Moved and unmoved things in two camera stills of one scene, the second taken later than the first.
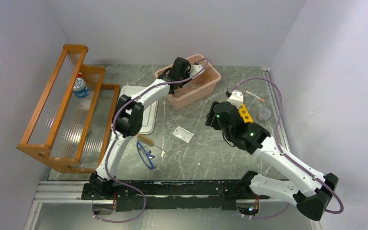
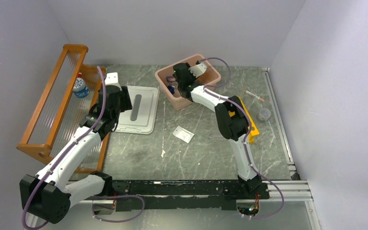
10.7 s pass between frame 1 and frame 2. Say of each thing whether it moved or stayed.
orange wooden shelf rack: stayed
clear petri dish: stayed
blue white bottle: stayed
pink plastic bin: stayed
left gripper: moved
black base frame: stayed
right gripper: moved
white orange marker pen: stayed
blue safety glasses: moved
